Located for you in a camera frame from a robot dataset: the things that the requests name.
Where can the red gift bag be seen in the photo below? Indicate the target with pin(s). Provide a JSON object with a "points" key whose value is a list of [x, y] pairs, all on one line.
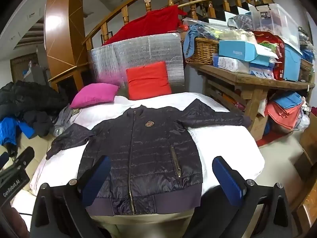
{"points": [[272, 41]]}

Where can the black picture frame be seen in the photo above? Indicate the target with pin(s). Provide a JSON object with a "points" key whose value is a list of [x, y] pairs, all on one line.
{"points": [[106, 36]]}

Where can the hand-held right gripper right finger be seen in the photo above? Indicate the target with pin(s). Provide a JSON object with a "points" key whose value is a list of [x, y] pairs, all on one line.
{"points": [[227, 183]]}

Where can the dark patterned plastic bag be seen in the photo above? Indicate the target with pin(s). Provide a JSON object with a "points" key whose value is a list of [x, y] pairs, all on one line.
{"points": [[240, 21]]}

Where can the grey refrigerator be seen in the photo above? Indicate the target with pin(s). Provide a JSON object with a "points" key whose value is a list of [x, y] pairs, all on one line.
{"points": [[37, 74]]}

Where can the red cushion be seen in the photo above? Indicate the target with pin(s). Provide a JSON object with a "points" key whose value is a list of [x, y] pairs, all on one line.
{"points": [[148, 80]]}

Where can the white patterned tissue pack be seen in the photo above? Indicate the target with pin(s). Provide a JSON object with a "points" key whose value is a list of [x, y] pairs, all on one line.
{"points": [[230, 64]]}

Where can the blue cardboard box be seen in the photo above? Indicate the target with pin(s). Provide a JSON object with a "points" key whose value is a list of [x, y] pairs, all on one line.
{"points": [[235, 50]]}

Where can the pink cushion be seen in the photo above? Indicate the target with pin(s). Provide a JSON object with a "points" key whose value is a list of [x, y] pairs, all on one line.
{"points": [[94, 94]]}

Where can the clear plastic storage bin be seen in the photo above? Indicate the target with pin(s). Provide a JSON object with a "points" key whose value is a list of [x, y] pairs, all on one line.
{"points": [[279, 22]]}

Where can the wooden table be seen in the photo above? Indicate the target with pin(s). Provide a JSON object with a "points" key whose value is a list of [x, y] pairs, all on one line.
{"points": [[219, 71]]}

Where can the white blanket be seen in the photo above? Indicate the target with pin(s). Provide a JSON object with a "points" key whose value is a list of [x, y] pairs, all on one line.
{"points": [[223, 138]]}

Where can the red cloth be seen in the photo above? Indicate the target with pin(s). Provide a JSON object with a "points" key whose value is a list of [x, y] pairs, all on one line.
{"points": [[148, 24]]}

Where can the white plastic bag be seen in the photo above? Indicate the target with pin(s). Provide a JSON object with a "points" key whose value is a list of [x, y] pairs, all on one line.
{"points": [[235, 34]]}

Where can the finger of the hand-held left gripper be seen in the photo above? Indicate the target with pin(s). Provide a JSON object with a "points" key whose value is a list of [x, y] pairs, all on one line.
{"points": [[24, 156], [3, 159]]}

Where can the wooden lattice door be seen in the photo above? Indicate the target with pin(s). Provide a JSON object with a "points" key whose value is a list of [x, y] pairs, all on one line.
{"points": [[19, 64]]}

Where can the stack of folded cloths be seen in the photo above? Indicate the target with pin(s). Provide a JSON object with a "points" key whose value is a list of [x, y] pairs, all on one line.
{"points": [[282, 114]]}

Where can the blue jacket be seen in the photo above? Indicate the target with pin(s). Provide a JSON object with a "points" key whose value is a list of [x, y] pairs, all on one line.
{"points": [[7, 131]]}

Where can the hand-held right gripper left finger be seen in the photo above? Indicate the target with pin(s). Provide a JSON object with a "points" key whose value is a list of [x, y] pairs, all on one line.
{"points": [[96, 181]]}

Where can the dark quilted jacket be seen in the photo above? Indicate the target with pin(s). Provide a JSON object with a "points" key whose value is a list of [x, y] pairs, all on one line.
{"points": [[148, 148]]}

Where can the blue cloth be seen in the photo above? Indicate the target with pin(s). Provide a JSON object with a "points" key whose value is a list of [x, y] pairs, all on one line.
{"points": [[189, 42]]}

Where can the grey garment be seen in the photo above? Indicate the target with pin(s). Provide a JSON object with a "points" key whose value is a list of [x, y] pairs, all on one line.
{"points": [[64, 116]]}

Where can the blue storage box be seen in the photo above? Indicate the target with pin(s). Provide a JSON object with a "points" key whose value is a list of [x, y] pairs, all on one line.
{"points": [[292, 64]]}

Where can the wooden stair railing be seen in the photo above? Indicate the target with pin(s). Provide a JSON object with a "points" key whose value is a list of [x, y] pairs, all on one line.
{"points": [[147, 3]]}

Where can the cream leather sofa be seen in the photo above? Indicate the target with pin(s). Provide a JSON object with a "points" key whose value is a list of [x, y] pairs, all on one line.
{"points": [[40, 146]]}

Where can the black down coat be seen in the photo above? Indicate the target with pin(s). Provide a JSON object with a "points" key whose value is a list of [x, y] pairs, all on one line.
{"points": [[32, 96]]}

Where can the wooden pillar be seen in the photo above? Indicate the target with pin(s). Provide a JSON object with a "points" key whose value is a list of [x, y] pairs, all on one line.
{"points": [[64, 29]]}

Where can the small wicker basket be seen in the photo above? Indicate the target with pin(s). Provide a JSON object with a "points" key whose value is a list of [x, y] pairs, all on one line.
{"points": [[305, 67]]}

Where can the person's left hand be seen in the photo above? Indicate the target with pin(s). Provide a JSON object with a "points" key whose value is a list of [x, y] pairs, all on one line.
{"points": [[14, 222]]}

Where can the red floor mat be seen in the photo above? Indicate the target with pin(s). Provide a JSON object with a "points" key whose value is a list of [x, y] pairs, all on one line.
{"points": [[266, 140]]}

